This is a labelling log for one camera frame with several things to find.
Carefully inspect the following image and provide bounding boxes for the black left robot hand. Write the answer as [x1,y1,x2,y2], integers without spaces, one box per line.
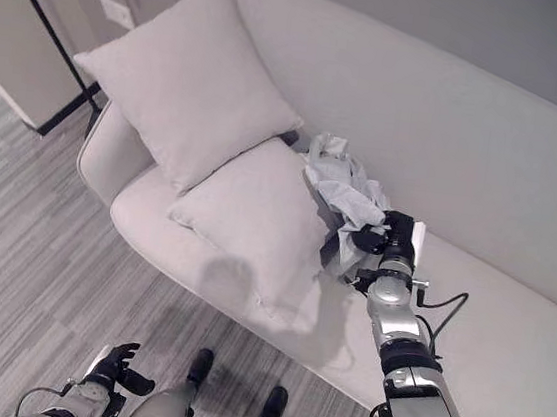
[92,338,161,400]

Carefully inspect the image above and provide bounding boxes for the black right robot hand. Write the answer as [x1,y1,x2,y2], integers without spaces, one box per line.
[347,206,430,274]

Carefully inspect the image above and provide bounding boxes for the light grey garment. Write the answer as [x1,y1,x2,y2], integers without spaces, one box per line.
[291,129,401,286]

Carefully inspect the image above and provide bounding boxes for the white fabric sofa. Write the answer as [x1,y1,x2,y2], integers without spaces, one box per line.
[46,0,557,417]

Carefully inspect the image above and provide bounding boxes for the black clothes rack pole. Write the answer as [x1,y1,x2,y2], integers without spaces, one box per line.
[0,0,113,112]

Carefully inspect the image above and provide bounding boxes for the small light grey cushion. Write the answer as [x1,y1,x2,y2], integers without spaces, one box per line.
[154,127,350,338]

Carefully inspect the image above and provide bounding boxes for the large light grey cushion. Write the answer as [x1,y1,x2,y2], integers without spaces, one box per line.
[58,0,318,208]

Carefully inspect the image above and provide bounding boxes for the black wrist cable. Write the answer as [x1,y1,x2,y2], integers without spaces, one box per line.
[411,287,469,361]

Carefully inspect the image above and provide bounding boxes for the white wall socket plate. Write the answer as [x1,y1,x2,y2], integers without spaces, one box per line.
[96,0,138,31]

